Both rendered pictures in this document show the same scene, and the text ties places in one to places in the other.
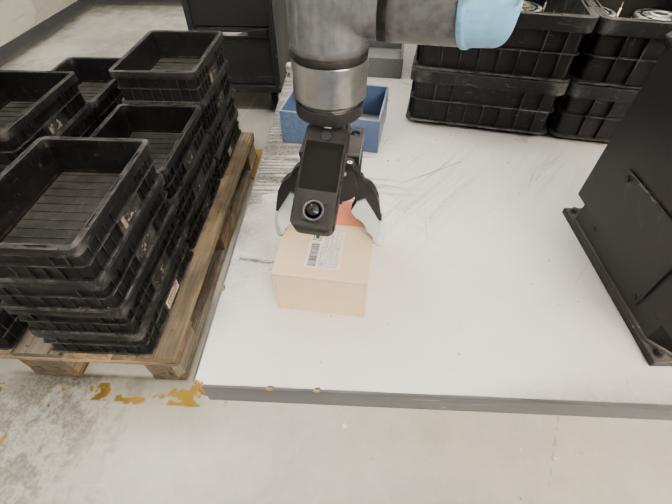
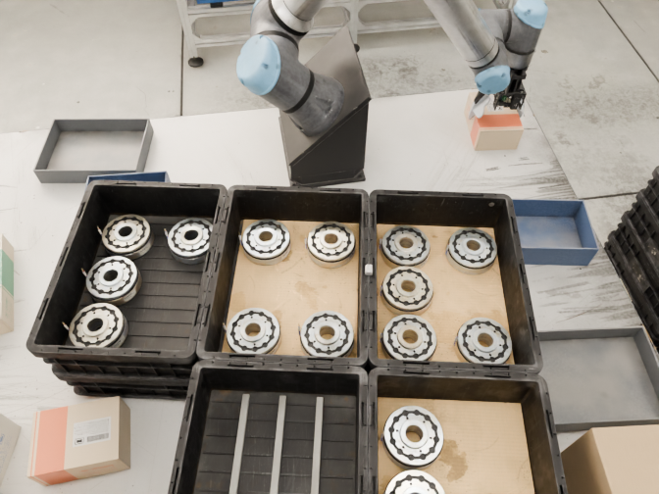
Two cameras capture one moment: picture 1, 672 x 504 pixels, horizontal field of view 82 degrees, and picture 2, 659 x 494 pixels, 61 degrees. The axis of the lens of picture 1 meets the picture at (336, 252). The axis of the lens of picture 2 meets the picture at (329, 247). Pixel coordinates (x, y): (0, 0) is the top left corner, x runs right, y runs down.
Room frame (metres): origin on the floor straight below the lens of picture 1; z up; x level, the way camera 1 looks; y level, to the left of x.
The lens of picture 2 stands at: (1.46, -0.67, 1.82)
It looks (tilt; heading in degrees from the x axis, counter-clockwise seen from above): 55 degrees down; 169
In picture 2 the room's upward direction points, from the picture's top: straight up
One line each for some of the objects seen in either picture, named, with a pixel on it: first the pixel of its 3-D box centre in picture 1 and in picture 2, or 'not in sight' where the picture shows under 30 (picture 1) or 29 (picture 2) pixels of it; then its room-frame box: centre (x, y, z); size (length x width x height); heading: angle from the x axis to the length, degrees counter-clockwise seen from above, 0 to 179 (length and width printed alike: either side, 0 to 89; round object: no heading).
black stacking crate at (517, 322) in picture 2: (492, 16); (441, 287); (0.94, -0.34, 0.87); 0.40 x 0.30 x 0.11; 167
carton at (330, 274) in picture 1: (329, 251); (492, 121); (0.37, 0.01, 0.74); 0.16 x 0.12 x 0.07; 172
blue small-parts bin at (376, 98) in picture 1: (336, 113); (544, 231); (0.76, 0.00, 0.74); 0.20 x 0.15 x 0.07; 78
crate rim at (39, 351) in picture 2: not in sight; (137, 262); (0.81, -0.93, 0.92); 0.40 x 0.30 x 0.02; 167
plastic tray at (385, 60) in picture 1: (354, 51); (591, 377); (1.13, -0.05, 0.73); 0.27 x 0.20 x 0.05; 82
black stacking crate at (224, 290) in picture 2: (643, 27); (292, 281); (0.87, -0.63, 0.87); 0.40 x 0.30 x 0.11; 167
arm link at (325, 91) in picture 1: (326, 78); (518, 54); (0.39, 0.01, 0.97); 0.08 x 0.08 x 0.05
